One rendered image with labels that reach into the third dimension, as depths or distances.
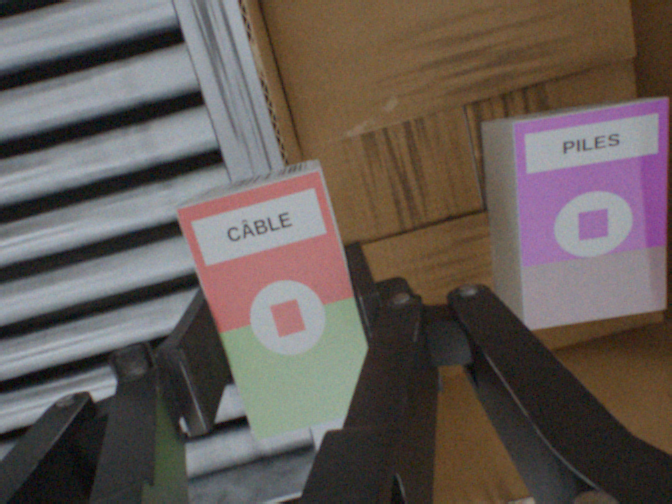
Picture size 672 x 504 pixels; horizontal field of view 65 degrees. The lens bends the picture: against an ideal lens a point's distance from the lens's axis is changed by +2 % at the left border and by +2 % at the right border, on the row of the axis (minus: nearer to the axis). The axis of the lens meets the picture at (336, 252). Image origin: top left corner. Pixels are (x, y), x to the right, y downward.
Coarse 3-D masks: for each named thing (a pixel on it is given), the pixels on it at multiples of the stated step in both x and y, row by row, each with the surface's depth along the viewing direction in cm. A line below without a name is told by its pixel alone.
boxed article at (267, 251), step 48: (240, 192) 19; (288, 192) 19; (192, 240) 19; (240, 240) 19; (288, 240) 19; (336, 240) 19; (240, 288) 19; (288, 288) 20; (336, 288) 20; (240, 336) 20; (288, 336) 20; (336, 336) 20; (240, 384) 20; (288, 384) 21; (336, 384) 21; (288, 432) 21
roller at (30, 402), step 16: (96, 368) 63; (32, 384) 64; (48, 384) 63; (64, 384) 63; (80, 384) 62; (96, 384) 62; (112, 384) 62; (0, 400) 63; (16, 400) 63; (32, 400) 62; (48, 400) 62; (96, 400) 63; (0, 416) 62; (16, 416) 63; (32, 416) 63; (0, 432) 64
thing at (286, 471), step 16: (304, 448) 68; (240, 464) 68; (256, 464) 67; (272, 464) 67; (288, 464) 66; (304, 464) 65; (192, 480) 68; (208, 480) 67; (224, 480) 66; (240, 480) 65; (256, 480) 64; (272, 480) 64; (288, 480) 63; (304, 480) 62; (192, 496) 65; (208, 496) 64; (224, 496) 63; (240, 496) 62; (256, 496) 62; (272, 496) 61; (288, 496) 60
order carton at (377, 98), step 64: (256, 0) 38; (320, 0) 40; (384, 0) 41; (448, 0) 41; (512, 0) 41; (576, 0) 41; (640, 0) 40; (256, 64) 26; (320, 64) 41; (384, 64) 42; (448, 64) 42; (512, 64) 42; (576, 64) 42; (640, 64) 42; (320, 128) 42; (384, 128) 43; (448, 128) 44; (384, 192) 45; (448, 192) 45; (384, 256) 45; (448, 256) 46; (640, 320) 48; (448, 384) 47; (640, 384) 41; (448, 448) 39
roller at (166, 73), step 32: (128, 64) 54; (160, 64) 54; (0, 96) 55; (32, 96) 54; (64, 96) 54; (96, 96) 54; (128, 96) 55; (160, 96) 56; (0, 128) 55; (32, 128) 56
